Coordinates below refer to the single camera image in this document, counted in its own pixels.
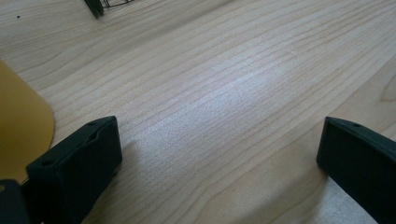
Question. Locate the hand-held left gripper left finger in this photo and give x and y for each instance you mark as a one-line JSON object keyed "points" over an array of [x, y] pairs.
{"points": [[73, 165]]}

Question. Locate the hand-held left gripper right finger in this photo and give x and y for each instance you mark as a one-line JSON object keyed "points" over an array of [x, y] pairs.
{"points": [[361, 158]]}

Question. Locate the yellow metal cup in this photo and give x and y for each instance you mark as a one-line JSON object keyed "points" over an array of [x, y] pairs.
{"points": [[21, 124]]}

